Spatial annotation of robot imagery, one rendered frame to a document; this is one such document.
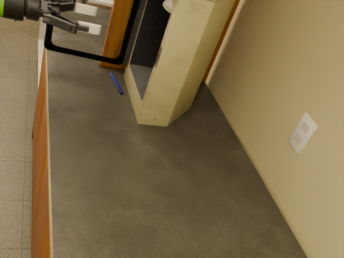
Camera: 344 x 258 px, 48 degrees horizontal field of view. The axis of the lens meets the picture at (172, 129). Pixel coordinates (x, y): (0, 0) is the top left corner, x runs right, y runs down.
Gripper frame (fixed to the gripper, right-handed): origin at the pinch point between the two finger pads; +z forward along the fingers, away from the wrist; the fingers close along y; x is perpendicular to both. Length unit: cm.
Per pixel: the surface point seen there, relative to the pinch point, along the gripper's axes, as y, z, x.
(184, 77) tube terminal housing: -13.3, 30.1, 7.7
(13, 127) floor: 94, -21, 123
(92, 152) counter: -30.4, 2.4, 28.6
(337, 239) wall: -69, 64, 18
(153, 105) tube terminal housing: -13.5, 22.8, 20.0
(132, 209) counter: -52, 12, 28
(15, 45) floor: 205, -27, 124
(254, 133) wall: -19, 63, 23
